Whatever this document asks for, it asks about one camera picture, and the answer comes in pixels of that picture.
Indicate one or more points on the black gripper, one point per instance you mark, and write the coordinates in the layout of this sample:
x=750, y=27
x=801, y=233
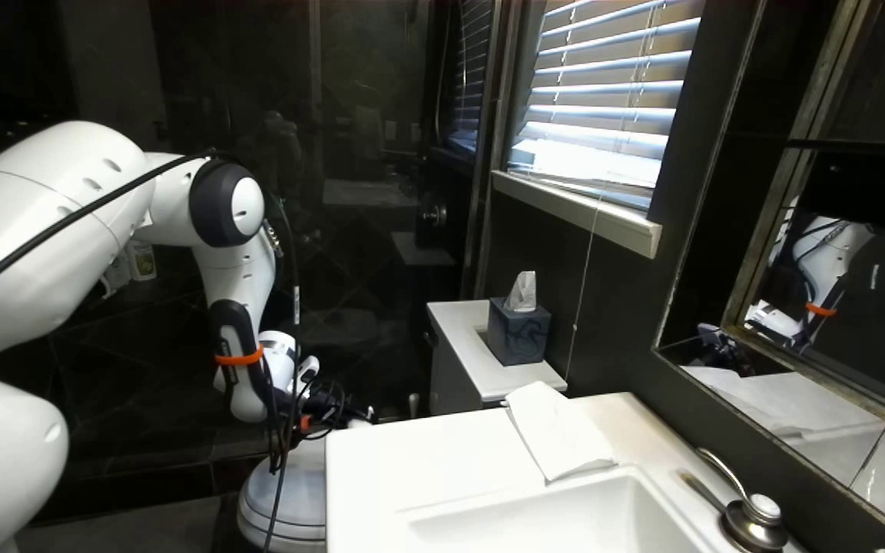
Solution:
x=335, y=407

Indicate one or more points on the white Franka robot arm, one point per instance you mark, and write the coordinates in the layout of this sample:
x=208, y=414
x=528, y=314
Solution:
x=52, y=225

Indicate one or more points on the white toilet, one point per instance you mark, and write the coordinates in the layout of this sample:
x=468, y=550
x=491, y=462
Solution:
x=292, y=503

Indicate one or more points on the dark blue tissue box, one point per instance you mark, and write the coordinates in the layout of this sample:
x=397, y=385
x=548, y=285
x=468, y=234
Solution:
x=517, y=334

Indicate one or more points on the white facial tissue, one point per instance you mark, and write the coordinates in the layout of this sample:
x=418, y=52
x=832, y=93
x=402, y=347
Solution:
x=524, y=289

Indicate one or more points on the white sink vanity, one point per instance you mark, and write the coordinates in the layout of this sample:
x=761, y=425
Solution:
x=432, y=472

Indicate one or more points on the white cabinet under shelf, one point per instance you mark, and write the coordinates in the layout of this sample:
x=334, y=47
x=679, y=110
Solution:
x=450, y=385

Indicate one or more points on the white countertop shelf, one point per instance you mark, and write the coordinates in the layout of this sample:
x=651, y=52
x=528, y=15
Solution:
x=462, y=347

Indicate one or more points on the folded white towel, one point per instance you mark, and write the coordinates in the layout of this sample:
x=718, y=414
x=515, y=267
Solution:
x=559, y=430

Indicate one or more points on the white window sill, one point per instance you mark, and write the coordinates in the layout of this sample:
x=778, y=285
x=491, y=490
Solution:
x=586, y=210

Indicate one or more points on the small dark window blind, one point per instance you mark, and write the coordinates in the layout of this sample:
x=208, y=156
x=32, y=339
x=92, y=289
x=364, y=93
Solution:
x=471, y=71

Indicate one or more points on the large white window blind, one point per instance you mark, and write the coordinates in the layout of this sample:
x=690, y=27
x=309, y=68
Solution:
x=605, y=93

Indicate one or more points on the chrome sink faucet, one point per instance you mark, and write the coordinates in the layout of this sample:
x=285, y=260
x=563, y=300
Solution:
x=754, y=516

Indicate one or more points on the framed wall mirror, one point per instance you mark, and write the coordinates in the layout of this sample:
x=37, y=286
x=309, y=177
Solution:
x=843, y=286

